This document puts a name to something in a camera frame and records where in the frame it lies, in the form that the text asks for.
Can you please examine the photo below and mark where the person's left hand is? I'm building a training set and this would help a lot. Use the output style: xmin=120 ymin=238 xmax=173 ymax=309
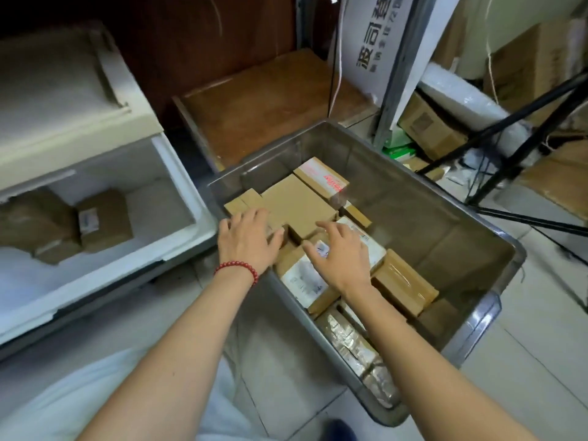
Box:
xmin=217 ymin=207 xmax=286 ymax=277

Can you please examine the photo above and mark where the person's right hand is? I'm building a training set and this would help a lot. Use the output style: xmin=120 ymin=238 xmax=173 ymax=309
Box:
xmin=302 ymin=220 xmax=374 ymax=299

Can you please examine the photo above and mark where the person's left forearm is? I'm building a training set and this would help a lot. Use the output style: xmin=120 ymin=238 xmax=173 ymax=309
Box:
xmin=76 ymin=270 xmax=258 ymax=441

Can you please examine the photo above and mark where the person's right forearm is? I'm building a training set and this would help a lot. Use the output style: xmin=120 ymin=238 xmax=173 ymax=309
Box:
xmin=341 ymin=287 xmax=526 ymax=441

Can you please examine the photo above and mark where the pile of cardboard parcels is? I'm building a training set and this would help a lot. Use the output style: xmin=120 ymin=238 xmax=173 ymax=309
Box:
xmin=224 ymin=156 xmax=440 ymax=410

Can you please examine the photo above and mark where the clear plastic storage bin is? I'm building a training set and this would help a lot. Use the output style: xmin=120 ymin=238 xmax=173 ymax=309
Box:
xmin=206 ymin=119 xmax=527 ymax=428

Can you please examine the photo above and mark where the white foam cooler box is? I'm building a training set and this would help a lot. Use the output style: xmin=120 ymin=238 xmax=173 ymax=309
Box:
xmin=0 ymin=132 xmax=218 ymax=361

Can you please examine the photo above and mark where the green white packet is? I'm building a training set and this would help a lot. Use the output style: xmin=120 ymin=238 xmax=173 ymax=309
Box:
xmin=382 ymin=132 xmax=418 ymax=165

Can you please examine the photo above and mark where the brown wooden stool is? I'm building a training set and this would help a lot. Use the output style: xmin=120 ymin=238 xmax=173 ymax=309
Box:
xmin=173 ymin=47 xmax=378 ymax=173

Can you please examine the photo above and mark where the flat cardboard box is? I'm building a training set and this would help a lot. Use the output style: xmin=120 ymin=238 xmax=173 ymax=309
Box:
xmin=398 ymin=91 xmax=470 ymax=162

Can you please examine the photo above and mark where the labelled cardboard box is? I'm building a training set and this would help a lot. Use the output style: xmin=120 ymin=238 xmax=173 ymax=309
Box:
xmin=75 ymin=189 xmax=135 ymax=254

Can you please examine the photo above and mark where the person's dark blue shoe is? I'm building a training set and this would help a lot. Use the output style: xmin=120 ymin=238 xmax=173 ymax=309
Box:
xmin=323 ymin=418 xmax=364 ymax=441

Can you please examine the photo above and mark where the black tripod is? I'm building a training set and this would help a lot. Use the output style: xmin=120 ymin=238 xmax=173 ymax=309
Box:
xmin=431 ymin=71 xmax=588 ymax=314

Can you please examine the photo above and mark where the white foam wrap roll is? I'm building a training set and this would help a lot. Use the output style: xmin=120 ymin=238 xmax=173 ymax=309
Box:
xmin=416 ymin=63 xmax=545 ymax=157

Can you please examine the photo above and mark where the white printed sign board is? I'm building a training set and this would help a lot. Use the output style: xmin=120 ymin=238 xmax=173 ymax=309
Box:
xmin=327 ymin=0 xmax=463 ymax=107

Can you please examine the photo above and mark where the brown taped cardboard box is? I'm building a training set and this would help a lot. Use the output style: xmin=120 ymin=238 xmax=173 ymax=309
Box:
xmin=0 ymin=187 xmax=84 ymax=267

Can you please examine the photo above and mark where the brown cardboard sheet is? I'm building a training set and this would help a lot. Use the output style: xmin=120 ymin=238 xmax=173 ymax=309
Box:
xmin=518 ymin=140 xmax=588 ymax=223

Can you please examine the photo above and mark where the white foam cooler lid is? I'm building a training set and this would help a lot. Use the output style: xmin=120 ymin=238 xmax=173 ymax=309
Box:
xmin=0 ymin=22 xmax=164 ymax=191

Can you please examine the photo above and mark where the person's white clothing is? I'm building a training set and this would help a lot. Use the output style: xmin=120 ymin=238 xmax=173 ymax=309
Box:
xmin=0 ymin=346 xmax=260 ymax=441

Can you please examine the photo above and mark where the large cardboard box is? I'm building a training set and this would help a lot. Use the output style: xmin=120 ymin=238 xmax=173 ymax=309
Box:
xmin=481 ymin=19 xmax=588 ymax=130

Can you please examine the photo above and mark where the red bead bracelet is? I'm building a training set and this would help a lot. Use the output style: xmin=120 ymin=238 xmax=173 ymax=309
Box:
xmin=213 ymin=260 xmax=260 ymax=285

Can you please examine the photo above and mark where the white cord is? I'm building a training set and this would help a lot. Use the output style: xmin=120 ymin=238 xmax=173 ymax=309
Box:
xmin=332 ymin=0 xmax=345 ymax=122

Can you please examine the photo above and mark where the grey metal shelf post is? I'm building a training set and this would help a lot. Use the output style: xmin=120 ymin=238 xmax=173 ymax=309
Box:
xmin=373 ymin=0 xmax=439 ymax=148

